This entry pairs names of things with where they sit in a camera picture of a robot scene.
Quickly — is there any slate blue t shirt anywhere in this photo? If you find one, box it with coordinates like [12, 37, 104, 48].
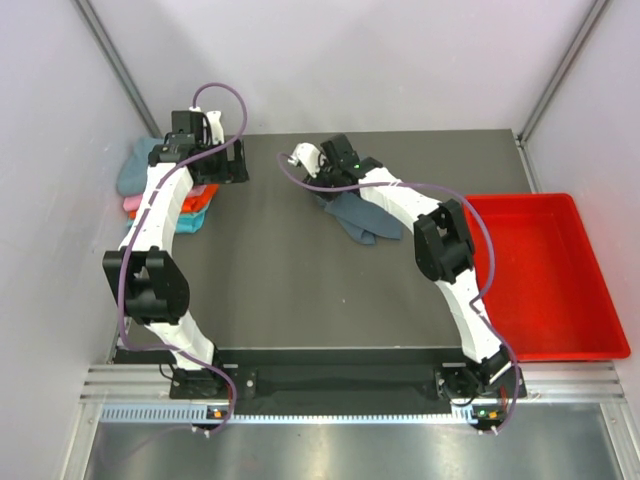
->
[314, 192, 404, 246]

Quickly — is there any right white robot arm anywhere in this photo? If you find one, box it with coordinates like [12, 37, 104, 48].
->
[290, 134, 520, 400]

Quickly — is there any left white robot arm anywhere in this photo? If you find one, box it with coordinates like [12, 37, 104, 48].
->
[102, 107, 249, 399]

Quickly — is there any folded orange t shirt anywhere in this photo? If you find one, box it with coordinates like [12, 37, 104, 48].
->
[126, 184, 219, 220]

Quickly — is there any folded turquoise t shirt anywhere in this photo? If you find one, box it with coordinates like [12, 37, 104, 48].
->
[124, 209, 208, 236]

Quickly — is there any folded grey-blue t shirt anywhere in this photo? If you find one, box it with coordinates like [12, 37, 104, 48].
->
[116, 137, 163, 197]

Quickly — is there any folded pink t shirt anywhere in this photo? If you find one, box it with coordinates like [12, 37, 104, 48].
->
[123, 194, 143, 212]

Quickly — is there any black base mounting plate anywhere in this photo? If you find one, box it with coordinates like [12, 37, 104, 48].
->
[170, 364, 522, 401]

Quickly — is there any red plastic bin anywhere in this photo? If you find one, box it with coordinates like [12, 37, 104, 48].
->
[467, 193, 631, 362]

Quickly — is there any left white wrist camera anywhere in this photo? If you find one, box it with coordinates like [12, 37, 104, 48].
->
[189, 106, 225, 146]

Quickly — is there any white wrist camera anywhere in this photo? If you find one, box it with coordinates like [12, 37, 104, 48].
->
[189, 106, 225, 146]
[287, 143, 323, 178]

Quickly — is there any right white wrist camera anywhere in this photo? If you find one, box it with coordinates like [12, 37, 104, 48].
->
[287, 143, 323, 178]

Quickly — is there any left corner aluminium post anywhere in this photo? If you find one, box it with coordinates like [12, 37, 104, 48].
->
[71, 0, 161, 137]

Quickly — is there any corner aluminium post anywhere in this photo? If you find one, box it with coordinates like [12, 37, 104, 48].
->
[516, 0, 612, 145]
[71, 0, 161, 137]

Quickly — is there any right corner aluminium post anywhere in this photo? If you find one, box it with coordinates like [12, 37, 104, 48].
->
[516, 0, 612, 145]

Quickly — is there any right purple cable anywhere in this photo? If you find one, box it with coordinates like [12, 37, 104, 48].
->
[276, 152, 521, 435]

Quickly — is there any purple cable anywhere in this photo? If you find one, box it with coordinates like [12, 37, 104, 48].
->
[276, 152, 521, 435]
[115, 82, 251, 436]

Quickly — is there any aluminium frame rail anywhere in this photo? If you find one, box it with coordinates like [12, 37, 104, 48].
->
[80, 362, 625, 403]

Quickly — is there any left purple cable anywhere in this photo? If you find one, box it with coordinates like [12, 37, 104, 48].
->
[115, 82, 251, 436]

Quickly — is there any grey slotted cable duct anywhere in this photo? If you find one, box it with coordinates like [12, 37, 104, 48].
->
[99, 403, 501, 426]

